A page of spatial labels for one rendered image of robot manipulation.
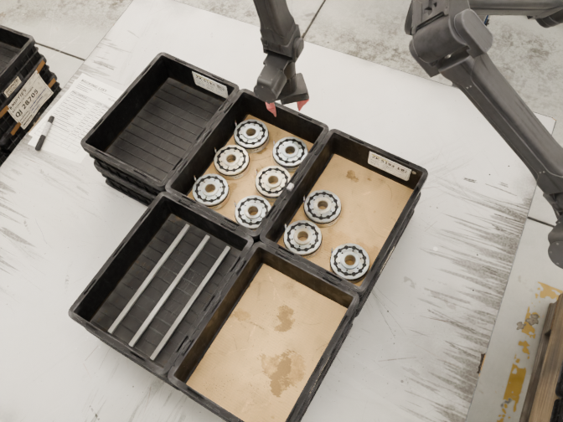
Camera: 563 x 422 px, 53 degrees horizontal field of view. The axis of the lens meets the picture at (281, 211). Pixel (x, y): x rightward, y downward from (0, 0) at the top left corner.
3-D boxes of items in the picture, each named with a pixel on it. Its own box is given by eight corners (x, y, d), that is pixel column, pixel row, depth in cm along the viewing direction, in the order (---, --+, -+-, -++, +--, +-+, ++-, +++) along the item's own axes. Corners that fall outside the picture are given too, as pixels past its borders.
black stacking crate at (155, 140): (169, 76, 185) (161, 52, 175) (245, 111, 177) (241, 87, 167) (92, 166, 170) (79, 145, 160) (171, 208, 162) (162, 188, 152)
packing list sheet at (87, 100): (78, 72, 202) (77, 70, 202) (132, 91, 197) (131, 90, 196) (23, 141, 189) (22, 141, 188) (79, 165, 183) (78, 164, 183)
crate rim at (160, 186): (162, 55, 176) (160, 49, 174) (242, 91, 168) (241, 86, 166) (80, 148, 161) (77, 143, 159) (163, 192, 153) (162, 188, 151)
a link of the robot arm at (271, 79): (304, 34, 121) (268, 23, 123) (281, 72, 116) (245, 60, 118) (304, 72, 132) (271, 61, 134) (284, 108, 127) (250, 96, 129)
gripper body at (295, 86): (308, 96, 137) (307, 76, 131) (267, 105, 136) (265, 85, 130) (302, 77, 140) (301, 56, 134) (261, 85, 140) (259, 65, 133)
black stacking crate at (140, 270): (172, 210, 162) (162, 190, 151) (259, 257, 153) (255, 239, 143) (83, 327, 147) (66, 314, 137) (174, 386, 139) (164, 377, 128)
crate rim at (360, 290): (331, 131, 160) (331, 126, 158) (429, 175, 152) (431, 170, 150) (257, 243, 145) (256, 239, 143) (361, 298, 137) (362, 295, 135)
